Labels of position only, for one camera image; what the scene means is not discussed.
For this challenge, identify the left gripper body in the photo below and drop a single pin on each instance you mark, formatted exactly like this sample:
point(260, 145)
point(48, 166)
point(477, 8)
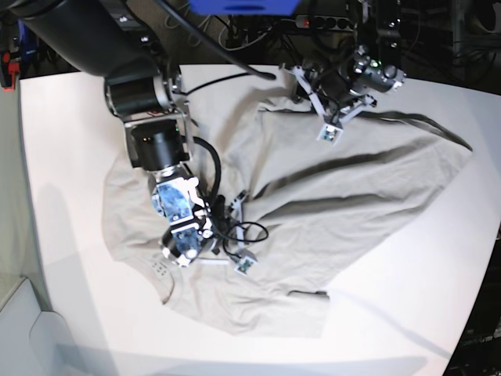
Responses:
point(357, 76)

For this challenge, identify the black power strip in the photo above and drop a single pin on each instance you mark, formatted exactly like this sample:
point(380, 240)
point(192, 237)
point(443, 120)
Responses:
point(324, 23)

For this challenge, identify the blue box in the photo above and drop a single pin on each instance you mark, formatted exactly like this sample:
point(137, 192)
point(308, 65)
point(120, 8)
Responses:
point(244, 7)

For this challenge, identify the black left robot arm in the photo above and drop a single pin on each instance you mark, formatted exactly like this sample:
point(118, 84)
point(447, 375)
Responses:
point(376, 32)

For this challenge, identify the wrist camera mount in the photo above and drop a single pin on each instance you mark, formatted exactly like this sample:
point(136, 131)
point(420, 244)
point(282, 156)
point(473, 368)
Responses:
point(333, 113)
point(222, 237)

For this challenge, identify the beige t-shirt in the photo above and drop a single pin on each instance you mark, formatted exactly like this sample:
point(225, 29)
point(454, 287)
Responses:
point(312, 209)

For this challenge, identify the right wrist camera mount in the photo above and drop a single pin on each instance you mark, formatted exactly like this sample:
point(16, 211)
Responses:
point(222, 237)

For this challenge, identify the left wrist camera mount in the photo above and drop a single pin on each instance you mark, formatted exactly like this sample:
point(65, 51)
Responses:
point(333, 113)

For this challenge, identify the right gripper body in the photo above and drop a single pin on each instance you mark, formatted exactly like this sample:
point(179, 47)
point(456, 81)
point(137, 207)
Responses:
point(186, 241)

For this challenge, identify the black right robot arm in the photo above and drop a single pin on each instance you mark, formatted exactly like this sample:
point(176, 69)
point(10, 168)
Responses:
point(144, 93)

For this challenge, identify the red and black clamp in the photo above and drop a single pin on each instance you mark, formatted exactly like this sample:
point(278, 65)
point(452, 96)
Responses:
point(10, 69)

